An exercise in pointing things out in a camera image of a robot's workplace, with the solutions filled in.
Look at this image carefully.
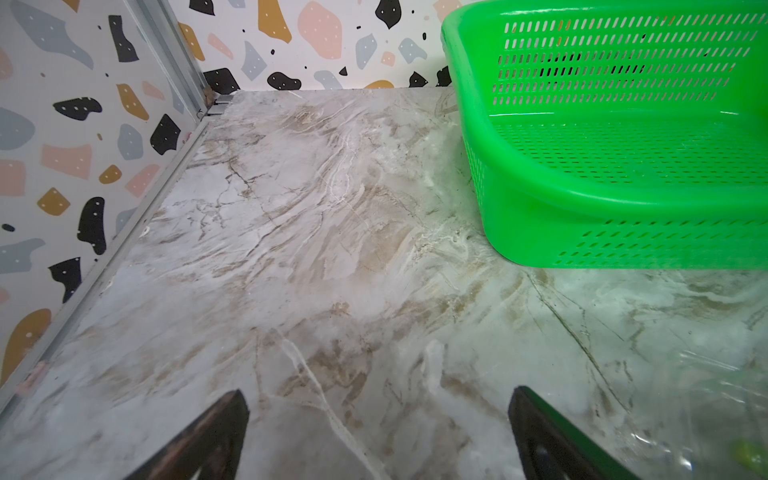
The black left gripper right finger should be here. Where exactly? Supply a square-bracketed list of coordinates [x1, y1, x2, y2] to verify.
[508, 386, 637, 479]

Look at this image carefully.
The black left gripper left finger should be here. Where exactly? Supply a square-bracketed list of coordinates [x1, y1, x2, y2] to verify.
[128, 390, 249, 479]

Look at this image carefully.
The clear clamshell container front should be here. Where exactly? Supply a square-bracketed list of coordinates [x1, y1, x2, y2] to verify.
[629, 351, 767, 479]

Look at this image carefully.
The green plastic basket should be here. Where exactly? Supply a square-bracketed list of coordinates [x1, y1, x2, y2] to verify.
[441, 1, 767, 270]

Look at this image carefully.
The aluminium corner post left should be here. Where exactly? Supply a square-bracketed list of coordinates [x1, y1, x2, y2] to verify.
[124, 0, 233, 120]

